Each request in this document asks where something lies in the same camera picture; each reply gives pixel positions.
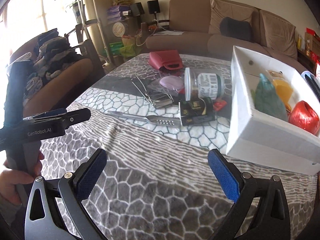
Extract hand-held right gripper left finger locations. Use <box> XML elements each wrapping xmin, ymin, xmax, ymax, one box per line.
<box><xmin>24</xmin><ymin>148</ymin><xmax>108</xmax><ymax>240</ymax></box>

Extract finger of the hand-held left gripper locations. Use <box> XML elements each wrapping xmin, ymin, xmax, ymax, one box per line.
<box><xmin>24</xmin><ymin>108</ymin><xmax>92</xmax><ymax>128</ymax></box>
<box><xmin>45</xmin><ymin>108</ymin><xmax>68</xmax><ymax>116</ymax></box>

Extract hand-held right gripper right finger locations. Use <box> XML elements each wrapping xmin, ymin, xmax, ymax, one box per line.
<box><xmin>207</xmin><ymin>149</ymin><xmax>292</xmax><ymax>240</ymax></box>

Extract white cardboard box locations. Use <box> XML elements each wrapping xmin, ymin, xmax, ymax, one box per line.
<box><xmin>226</xmin><ymin>45</ymin><xmax>320</xmax><ymax>176</ymax></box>

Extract person's left hand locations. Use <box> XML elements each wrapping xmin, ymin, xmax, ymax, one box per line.
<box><xmin>0</xmin><ymin>152</ymin><xmax>45</xmax><ymax>206</ymax></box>

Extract wooden armchair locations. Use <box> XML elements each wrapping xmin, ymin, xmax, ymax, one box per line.
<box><xmin>10</xmin><ymin>24</ymin><xmax>105</xmax><ymax>117</ymax></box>

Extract pile of socks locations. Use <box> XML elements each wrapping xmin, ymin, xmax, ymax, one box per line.
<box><xmin>24</xmin><ymin>29</ymin><xmax>84</xmax><ymax>105</ymax></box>

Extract grey white printed blanket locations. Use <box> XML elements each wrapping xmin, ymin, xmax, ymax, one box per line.
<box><xmin>24</xmin><ymin>52</ymin><xmax>320</xmax><ymax>240</ymax></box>

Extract black box gold print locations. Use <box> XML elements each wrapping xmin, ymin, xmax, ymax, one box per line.
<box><xmin>179</xmin><ymin>99</ymin><xmax>216</xmax><ymax>126</ymax></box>

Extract small red packet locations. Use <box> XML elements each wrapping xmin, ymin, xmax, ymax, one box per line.
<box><xmin>212</xmin><ymin>99</ymin><xmax>227</xmax><ymax>112</ymax></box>

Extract green plastic bags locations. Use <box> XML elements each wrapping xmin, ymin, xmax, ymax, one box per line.
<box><xmin>109</xmin><ymin>36</ymin><xmax>137</xmax><ymax>58</ymax></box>

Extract green fuzzy object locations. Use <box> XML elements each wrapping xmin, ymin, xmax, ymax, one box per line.
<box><xmin>254</xmin><ymin>73</ymin><xmax>288</xmax><ymax>120</ymax></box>

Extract clear plastic jar white lid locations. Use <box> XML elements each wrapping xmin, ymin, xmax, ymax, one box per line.
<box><xmin>184</xmin><ymin>67</ymin><xmax>225</xmax><ymax>101</ymax></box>

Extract metal pole rack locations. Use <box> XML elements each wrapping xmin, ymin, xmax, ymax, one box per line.
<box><xmin>75</xmin><ymin>0</ymin><xmax>112</xmax><ymax>63</ymax></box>

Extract cardboard box round print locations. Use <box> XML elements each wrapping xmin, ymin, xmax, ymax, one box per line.
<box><xmin>107</xmin><ymin>17</ymin><xmax>143</xmax><ymax>39</ymax></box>

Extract red twine ball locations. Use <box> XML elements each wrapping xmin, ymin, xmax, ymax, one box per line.
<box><xmin>289</xmin><ymin>100</ymin><xmax>320</xmax><ymax>134</ymax></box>

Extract purple soap in clear case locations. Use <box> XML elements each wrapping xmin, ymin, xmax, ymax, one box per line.
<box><xmin>158</xmin><ymin>76</ymin><xmax>185</xmax><ymax>93</ymax></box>

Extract potted plant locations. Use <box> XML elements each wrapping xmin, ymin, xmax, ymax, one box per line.
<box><xmin>52</xmin><ymin>0</ymin><xmax>85</xmax><ymax>22</ymax></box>

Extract red silicone cup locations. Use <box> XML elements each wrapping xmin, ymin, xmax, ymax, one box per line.
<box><xmin>149</xmin><ymin>51</ymin><xmax>183</xmax><ymax>72</ymax></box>

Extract bright window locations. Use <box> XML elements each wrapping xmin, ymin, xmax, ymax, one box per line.
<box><xmin>0</xmin><ymin>0</ymin><xmax>83</xmax><ymax>63</ymax></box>

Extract yellow plastic funnel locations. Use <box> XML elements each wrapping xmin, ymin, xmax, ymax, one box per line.
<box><xmin>272</xmin><ymin>79</ymin><xmax>294</xmax><ymax>110</ymax></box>

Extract purple boxes stack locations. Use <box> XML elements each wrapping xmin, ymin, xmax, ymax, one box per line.
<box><xmin>107</xmin><ymin>5</ymin><xmax>132</xmax><ymax>24</ymax></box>

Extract tan carded item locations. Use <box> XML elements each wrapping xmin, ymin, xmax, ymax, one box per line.
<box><xmin>265</xmin><ymin>69</ymin><xmax>287</xmax><ymax>80</ymax></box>

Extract black speaker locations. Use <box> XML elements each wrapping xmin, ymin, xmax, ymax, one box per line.
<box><xmin>130</xmin><ymin>2</ymin><xmax>145</xmax><ymax>17</ymax></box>
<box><xmin>147</xmin><ymin>0</ymin><xmax>160</xmax><ymax>15</ymax></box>

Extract white papers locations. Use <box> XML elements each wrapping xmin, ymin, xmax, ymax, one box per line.
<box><xmin>153</xmin><ymin>30</ymin><xmax>184</xmax><ymax>36</ymax></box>

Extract dark wooden cabinet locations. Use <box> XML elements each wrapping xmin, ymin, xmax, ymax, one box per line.
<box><xmin>297</xmin><ymin>47</ymin><xmax>318</xmax><ymax>68</ymax></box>

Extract black cushion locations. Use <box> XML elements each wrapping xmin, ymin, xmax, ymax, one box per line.
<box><xmin>220</xmin><ymin>17</ymin><xmax>252</xmax><ymax>42</ymax></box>

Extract brown sofa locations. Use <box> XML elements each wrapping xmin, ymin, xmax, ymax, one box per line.
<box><xmin>145</xmin><ymin>0</ymin><xmax>310</xmax><ymax>75</ymax></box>

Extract cardboard box red flaps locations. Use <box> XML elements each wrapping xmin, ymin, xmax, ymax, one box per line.
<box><xmin>304</xmin><ymin>27</ymin><xmax>320</xmax><ymax>55</ymax></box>

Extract wire whisk with red knob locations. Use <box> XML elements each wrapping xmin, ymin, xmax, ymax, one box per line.
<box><xmin>132</xmin><ymin>75</ymin><xmax>174</xmax><ymax>109</ymax></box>

